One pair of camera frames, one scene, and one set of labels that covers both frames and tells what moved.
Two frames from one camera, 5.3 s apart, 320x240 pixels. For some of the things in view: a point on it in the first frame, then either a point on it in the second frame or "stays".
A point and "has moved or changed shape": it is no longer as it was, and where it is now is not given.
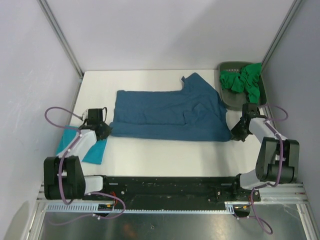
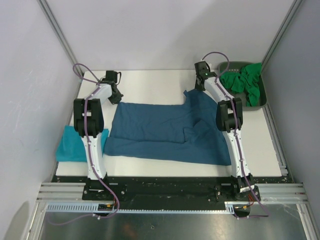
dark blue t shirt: [195, 113] has moved or changed shape
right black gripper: [235, 135] → [197, 87]
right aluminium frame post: [281, 32] stays
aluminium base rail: [280, 193] stays
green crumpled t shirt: [246, 81] stays
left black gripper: [107, 132] → [117, 99]
